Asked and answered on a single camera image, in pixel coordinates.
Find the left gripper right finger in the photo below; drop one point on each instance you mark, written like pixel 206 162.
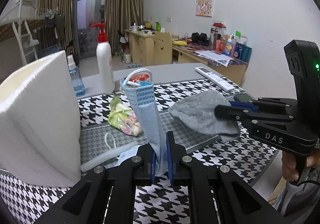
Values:
pixel 216 194

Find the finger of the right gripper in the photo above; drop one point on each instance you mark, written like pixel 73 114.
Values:
pixel 237 113
pixel 240 105

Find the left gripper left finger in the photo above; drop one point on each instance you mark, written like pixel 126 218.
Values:
pixel 105 195

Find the grey towel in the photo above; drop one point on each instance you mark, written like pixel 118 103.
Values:
pixel 197 113

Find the green tissue pack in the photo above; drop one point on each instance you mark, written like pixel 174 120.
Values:
pixel 123 118

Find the blue face mask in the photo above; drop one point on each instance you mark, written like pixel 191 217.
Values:
pixel 142 100

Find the right hand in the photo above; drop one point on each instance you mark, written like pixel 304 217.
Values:
pixel 289 171

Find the white remote control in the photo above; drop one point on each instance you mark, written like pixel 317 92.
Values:
pixel 223 84

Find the wooden desk with drawers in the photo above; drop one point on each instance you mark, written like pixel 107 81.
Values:
pixel 141 50

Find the white foam strip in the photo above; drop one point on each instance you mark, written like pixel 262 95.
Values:
pixel 106 156

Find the printed paper sheets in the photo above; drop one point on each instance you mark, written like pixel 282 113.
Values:
pixel 214 56

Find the white foam box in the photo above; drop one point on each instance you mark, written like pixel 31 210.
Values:
pixel 40 124

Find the houndstooth table mat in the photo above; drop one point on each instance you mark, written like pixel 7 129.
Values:
pixel 159 203

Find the red snack packet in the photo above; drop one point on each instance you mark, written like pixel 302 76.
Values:
pixel 140 77

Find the anime girl poster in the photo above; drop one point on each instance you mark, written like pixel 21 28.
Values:
pixel 204 8

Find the blue spray bottle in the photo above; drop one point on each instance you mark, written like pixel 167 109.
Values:
pixel 76 78

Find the white red pump bottle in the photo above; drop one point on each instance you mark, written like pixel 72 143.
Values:
pixel 104 59

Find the right brown curtain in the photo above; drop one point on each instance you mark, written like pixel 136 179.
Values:
pixel 120 15

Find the brown curtain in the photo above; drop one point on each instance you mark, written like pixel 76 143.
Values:
pixel 120 15
pixel 58 14

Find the metal bunk bed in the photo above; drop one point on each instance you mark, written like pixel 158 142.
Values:
pixel 34 38

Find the glass balcony door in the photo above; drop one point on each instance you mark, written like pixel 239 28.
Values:
pixel 87 13

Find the left brown curtain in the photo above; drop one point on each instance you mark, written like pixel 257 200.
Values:
pixel 58 14

